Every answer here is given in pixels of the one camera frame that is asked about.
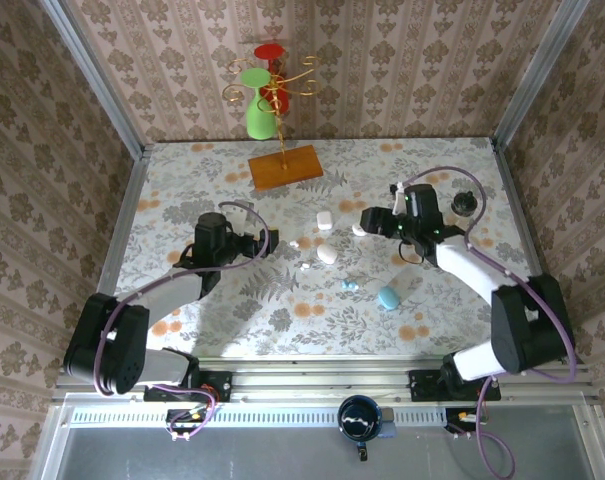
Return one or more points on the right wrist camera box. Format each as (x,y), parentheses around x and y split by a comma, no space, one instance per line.
(398,200)

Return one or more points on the white oval earbud case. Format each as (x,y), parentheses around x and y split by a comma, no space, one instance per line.
(327,254)

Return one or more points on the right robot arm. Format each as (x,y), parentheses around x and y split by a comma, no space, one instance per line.
(527,325)

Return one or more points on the white square earbud case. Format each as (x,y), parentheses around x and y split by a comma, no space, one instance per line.
(324,220)

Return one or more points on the white round earbud case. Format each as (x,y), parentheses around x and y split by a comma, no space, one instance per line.
(357,231)

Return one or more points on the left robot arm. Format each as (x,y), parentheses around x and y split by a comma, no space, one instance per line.
(177,295)

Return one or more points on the green plastic wine glass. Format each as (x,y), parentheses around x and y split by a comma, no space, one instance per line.
(259,120)

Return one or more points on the aluminium table side rail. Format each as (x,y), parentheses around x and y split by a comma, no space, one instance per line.
(123,215)
(517,200)

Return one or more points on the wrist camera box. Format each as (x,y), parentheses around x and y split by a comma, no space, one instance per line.
(237,217)
(398,200)

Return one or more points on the dark blue mug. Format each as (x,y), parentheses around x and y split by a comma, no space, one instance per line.
(359,420)

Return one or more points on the small grey box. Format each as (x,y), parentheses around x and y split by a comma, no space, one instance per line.
(389,425)

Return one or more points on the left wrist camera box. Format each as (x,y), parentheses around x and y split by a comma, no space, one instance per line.
(237,217)

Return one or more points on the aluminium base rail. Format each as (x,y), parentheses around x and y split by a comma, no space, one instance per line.
(322,380)

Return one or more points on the light blue earbud case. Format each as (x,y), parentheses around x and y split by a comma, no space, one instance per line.
(388,297)

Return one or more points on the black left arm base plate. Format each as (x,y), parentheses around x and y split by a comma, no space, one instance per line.
(217,385)

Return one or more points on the aluminium frame post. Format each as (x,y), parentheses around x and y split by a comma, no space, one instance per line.
(542,75)
(89,75)

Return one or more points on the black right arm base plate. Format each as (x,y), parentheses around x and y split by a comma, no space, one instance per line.
(424,385)

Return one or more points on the small black cup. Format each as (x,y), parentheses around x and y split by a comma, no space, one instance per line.
(465,202)

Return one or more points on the red plastic wine glass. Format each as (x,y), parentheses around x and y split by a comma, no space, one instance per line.
(269,51)

